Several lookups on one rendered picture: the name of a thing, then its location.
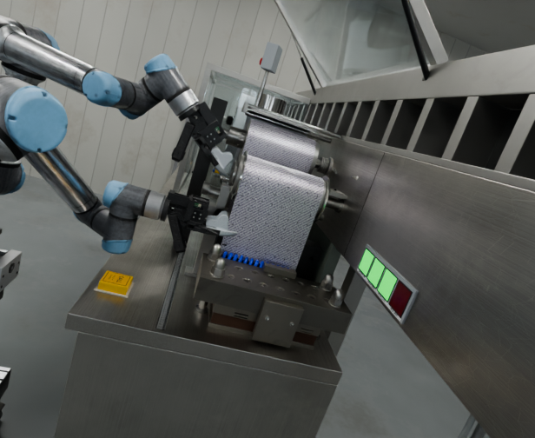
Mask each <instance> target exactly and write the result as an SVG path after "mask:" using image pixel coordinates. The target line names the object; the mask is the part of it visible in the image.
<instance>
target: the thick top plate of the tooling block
mask: <svg viewBox="0 0 535 438"><path fill-rule="evenodd" d="M207 256H208V254H206V253H203V254H202V257H201V262H200V265H199V268H198V271H197V277H196V282H195V293H194V299H196V300H200V301H204V302H211V303H214V304H218V305H222V306H226V307H230V308H233V309H239V310H244V311H247V312H251V313H255V314H259V313H260V310H261V305H262V303H263V300H264V298H265V297H267V298H271V299H275V300H279V301H283V302H289V303H292V304H296V305H300V306H302V307H303V309H304V311H303V314H302V316H301V320H300V322H299V324H302V325H307V326H310V327H314V328H318V329H325V330H328V331H332V332H335V333H340V334H343V335H344V334H345V332H346V330H347V326H348V324H349V322H350V320H351V317H352V315H353V314H352V313H351V311H350V310H349V308H348V306H347V305H346V304H345V302H344V301H342V304H341V308H340V309H338V308H335V307H333V306H331V305H330V304H329V303H328V301H329V300H330V298H331V296H332V295H333V294H334V291H335V290H336V287H332V291H326V290H324V289H321V288H320V285H321V283H319V282H313V281H309V280H306V279H302V278H299V277H295V279H292V278H288V277H285V276H281V275H276V274H272V273H268V272H265V271H263V268H260V267H256V266H253V265H249V264H246V263H242V262H237V261H233V260H229V259H226V258H223V259H224V260H225V263H226V264H225V272H224V277H223V278H216V277H213V276H211V275H210V274H209V272H210V271H211V269H212V266H213V265H214V264H215V262H211V261H210V260H209V259H208V258H207Z"/></svg>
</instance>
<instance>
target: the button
mask: <svg viewBox="0 0 535 438"><path fill-rule="evenodd" d="M132 281H133V276H130V275H124V274H120V273H116V272H112V271H108V270H107V271H106V273H105V274H104V276H103V277H102V279H101V280H100V282H99V284H98V289H101V290H105V291H109V292H113V293H117V294H121V295H126V294H127V292H128V290H129V288H130V286H131V284H132Z"/></svg>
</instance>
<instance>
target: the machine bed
mask: <svg viewBox="0 0 535 438"><path fill-rule="evenodd" d="M178 169H179V166H178V167H177V169H176V170H175V172H174V173H173V174H172V176H171V177H170V178H169V179H168V180H167V182H166V183H165V184H164V186H163V187H162V189H161V190H160V191H159V192H160V193H163V194H165V195H166V196H168V193H169V191H170V190H173V188H174V184H175V179H176V175H177V172H178ZM202 237H203V233H201V232H197V231H193V230H191V231H190V235H189V238H188V243H187V247H186V251H185V255H184V258H183V261H182V267H181V271H180V274H179V278H178V282H177V285H176V289H175V294H174V298H173V301H172V305H171V309H170V312H169V316H168V321H167V325H166V328H165V331H164V330H160V329H156V328H155V327H156V324H157V322H158V318H159V315H160V313H161V309H162V305H163V301H164V298H165V295H166V293H167V289H168V285H169V281H170V278H171V276H172V272H173V269H174V266H175V261H176V258H177V256H178V253H176V250H175V248H174V244H173V241H174V240H173V236H172V232H171V228H170V225H169V221H168V216H167V218H166V220H165V222H164V221H160V219H159V220H158V221H157V220H154V219H150V218H147V217H144V216H140V218H139V219H138V220H137V222H136V226H135V232H134V235H133V241H132V243H131V246H130V248H129V251H128V252H127V253H125V254H120V255H117V254H112V255H111V257H110V258H109V259H108V260H107V261H106V263H105V264H104V265H103V267H102V268H101V270H100V271H99V272H98V273H97V275H96V276H95V278H94V279H93V280H92V282H91V283H90V284H89V286H88V287H87V288H86V289H85V290H84V292H83V293H82V295H81V296H80V297H79V299H78V300H77V301H76V303H75V304H74V306H73V307H72V308H71V310H70V311H69V313H68V314H67V318H66V322H65V326H64V328H65V329H71V330H75V331H79V332H83V333H88V334H92V335H99V336H104V337H108V338H113V339H117V340H121V341H125V342H133V343H138V344H141V345H146V346H150V347H155V348H162V349H166V350H171V351H175V352H180V353H183V354H188V355H196V356H200V357H204V358H208V359H213V360H217V361H222V362H229V363H233V364H238V365H242V366H246V367H250V368H258V369H263V370H266V371H271V372H275V373H280V374H284V375H291V376H296V377H300V378H305V379H309V380H313V381H317V382H325V383H330V384H333V385H338V383H339V381H340V378H341V376H342V374H343V372H342V370H341V368H340V364H339V363H338V361H337V359H336V356H335V354H334V352H333V350H332V348H331V345H330V343H329V341H328V339H327V336H326V334H325V332H324V330H323V329H322V330H321V331H320V339H319V340H315V342H314V350H311V349H307V348H300V347H295V346H292V345H290V348H287V347H283V346H279V345H275V344H271V343H267V342H260V341H256V340H252V336H249V335H242V334H238V333H234V332H230V331H226V330H222V329H217V328H210V327H208V312H207V313H206V314H201V313H198V312H197V311H196V310H195V307H196V305H199V302H200V300H196V299H194V293H195V282H196V278H194V277H191V276H187V275H184V273H185V268H186V266H189V267H194V265H195V259H196V257H197V254H198V250H199V248H200V245H201V239H202ZM107 270H108V271H112V272H116V273H120V274H124V275H130V276H133V281H132V282H134V283H135V284H134V286H133V288H132V289H131V291H130V293H129V296H128V298H126V297H122V296H118V295H111V294H107V293H103V292H99V291H95V290H94V288H95V287H96V285H97V284H98V283H99V282H100V280H101V279H102V277H103V276H104V274H105V273H106V271H107Z"/></svg>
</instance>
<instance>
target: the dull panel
mask: <svg viewBox="0 0 535 438"><path fill-rule="evenodd" d="M307 239H308V240H312V241H315V242H318V243H319V245H320V246H321V247H322V248H323V250H322V253H321V255H320V259H319V261H318V264H317V266H316V269H315V271H314V275H313V278H312V280H311V281H313V282H319V283H322V280H323V279H324V278H325V276H326V275H327V274H331V275H333V274H334V271H335V268H336V266H337V263H338V261H339V259H340V255H341V253H340V252H339V250H337V248H335V246H334V245H333V244H332V242H331V241H330V240H329V239H328V238H327V236H326V235H325V234H324V232H323V231H322V230H321V229H320V227H319V226H318V225H317V224H316V222H314V223H313V225H312V227H311V229H310V232H309V235H308V237H307Z"/></svg>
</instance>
